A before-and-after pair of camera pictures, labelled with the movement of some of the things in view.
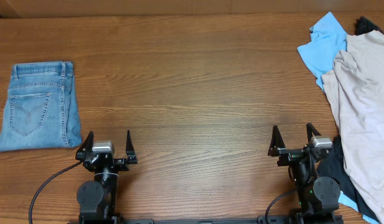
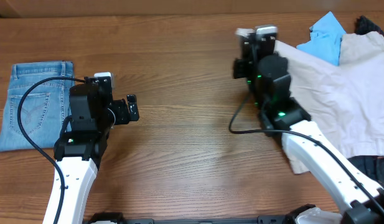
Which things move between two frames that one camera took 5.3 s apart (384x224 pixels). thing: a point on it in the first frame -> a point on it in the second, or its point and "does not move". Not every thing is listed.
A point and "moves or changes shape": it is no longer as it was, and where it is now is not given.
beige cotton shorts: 358,88 moves or changes shape
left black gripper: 122,164 -> 123,116
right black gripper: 290,155 -> 240,63
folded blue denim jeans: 41,111 does not move
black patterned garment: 363,25 does not move
